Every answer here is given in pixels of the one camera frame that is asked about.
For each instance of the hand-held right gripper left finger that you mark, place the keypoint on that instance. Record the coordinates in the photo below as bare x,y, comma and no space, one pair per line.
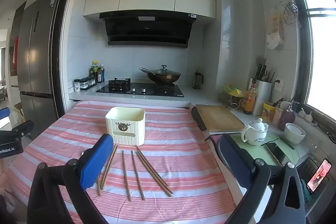
94,161

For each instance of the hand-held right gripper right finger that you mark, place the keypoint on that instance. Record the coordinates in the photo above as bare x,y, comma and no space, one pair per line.
236,161

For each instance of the brown wooden chopstick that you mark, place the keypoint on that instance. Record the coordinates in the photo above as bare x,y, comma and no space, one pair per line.
153,176
109,167
99,190
155,170
137,176
126,176

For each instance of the cream ribbed utensil holder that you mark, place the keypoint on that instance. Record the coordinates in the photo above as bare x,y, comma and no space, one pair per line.
126,132

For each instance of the white teapot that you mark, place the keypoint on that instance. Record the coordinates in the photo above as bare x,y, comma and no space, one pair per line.
253,133

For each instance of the green glass board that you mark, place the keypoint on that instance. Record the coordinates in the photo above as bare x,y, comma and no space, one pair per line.
273,140

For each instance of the wooden cutting board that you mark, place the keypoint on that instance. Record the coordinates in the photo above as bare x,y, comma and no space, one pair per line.
219,117

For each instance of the yellow printed cup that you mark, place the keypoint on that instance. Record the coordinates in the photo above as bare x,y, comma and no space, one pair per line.
268,112

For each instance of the amber sauce bottle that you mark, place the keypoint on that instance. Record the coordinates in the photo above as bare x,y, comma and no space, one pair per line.
250,102

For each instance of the stacked white bowls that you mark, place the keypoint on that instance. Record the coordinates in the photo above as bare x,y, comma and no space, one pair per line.
294,133

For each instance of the purple soap dispenser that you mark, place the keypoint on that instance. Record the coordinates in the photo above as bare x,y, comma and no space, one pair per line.
286,119

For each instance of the yellow-green plastic bag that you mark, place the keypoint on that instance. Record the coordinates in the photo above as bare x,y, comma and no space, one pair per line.
236,91

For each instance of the pink striped cloth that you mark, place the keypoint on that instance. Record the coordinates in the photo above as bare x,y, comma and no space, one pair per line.
170,134

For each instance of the steel knife holder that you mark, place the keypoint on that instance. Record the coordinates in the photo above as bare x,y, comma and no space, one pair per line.
263,94

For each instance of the white-label spice jar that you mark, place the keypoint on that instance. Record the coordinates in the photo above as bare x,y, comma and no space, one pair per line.
77,85

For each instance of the row of black-lid spice jars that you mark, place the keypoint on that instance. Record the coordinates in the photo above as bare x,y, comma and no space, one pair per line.
88,83

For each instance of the garlic bulbs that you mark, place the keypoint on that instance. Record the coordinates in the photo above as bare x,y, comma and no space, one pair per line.
305,115

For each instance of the dark sauce bottle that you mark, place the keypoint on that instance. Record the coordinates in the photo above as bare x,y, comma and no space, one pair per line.
99,77

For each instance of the lit smartphone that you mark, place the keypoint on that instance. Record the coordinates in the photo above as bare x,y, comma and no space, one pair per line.
319,175

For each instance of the steel refrigerator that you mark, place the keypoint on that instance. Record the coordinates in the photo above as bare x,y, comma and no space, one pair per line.
39,61

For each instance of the black gas stove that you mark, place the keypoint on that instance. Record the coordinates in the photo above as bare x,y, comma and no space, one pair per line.
141,89

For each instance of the blue-label plastic bottle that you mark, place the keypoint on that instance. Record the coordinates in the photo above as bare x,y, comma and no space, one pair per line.
102,72

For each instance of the dark wok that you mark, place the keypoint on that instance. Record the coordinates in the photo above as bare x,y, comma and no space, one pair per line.
164,79

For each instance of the glass wok lid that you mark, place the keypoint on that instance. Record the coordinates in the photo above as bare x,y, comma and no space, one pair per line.
164,71

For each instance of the window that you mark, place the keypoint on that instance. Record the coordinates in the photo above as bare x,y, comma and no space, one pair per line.
320,56

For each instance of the hanging printed plastic bag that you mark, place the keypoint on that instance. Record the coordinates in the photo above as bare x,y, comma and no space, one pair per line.
275,29

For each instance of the black range hood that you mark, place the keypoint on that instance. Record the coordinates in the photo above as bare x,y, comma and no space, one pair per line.
147,27

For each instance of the wall power socket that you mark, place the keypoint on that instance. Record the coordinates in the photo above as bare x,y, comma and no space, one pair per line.
278,85

